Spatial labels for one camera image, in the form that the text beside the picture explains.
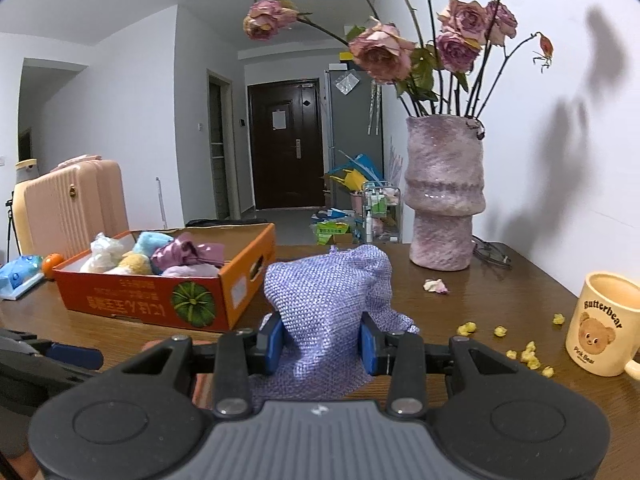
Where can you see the interior doorway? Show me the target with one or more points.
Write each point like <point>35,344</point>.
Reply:
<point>220,150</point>

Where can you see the blue tissue pack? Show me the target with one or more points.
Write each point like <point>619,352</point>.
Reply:
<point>20,275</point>

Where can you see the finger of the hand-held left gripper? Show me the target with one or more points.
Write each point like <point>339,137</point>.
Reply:
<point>30,382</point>
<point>75,356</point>

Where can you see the purple dried flower bunch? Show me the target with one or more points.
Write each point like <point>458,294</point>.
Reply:
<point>394,165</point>

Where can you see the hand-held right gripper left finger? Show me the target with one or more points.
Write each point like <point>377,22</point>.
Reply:
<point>274,345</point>

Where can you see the green box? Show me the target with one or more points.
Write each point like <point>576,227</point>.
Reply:
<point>332,234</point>

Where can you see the light blue plush toy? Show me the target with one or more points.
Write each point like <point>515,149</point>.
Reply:
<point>150,242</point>

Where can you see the grey refrigerator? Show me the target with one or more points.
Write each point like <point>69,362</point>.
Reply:
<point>350,130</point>

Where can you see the hanging white umbrellas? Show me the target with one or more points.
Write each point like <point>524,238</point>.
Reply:
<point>373,107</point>

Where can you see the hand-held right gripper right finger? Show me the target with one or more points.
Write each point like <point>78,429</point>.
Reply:
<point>370,345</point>

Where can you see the dark wooden door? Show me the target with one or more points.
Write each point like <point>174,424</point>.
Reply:
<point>285,150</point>

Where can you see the lavender fluffy plush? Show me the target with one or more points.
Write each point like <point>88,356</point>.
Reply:
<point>192,271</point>

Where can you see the orange fruit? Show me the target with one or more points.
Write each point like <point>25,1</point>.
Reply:
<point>52,266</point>

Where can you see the blue and yellow bags pile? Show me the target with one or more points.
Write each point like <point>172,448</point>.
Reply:
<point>352,175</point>

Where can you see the pink ribbed suitcase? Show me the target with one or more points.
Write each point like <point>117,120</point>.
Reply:
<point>75,210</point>

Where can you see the fallen rose petal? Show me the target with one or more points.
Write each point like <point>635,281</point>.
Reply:
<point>435,286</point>

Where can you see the yellow and white plush toy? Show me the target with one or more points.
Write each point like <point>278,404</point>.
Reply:
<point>132,264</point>

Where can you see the white plastic bag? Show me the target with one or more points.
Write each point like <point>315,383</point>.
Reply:
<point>102,252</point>

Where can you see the purple textured vase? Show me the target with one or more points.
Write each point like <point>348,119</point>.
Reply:
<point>442,185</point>

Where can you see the yellow and black box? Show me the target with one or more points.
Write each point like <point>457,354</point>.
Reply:
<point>346,56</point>

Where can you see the yellow bear print cup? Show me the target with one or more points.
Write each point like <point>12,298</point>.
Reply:
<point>600,325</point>

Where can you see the scattered yellow crumbs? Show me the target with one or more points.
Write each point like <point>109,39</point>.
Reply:
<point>530,357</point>

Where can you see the purple satin scrunchie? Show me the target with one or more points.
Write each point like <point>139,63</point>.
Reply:
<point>190,255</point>

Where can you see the orange pumpkin print cardboard box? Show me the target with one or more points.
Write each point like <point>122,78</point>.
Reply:
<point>140,300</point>

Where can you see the dried pink roses bouquet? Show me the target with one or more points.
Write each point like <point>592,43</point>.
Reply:
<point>385,52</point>

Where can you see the purple knit pouch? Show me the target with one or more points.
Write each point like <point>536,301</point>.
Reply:
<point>325,310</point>

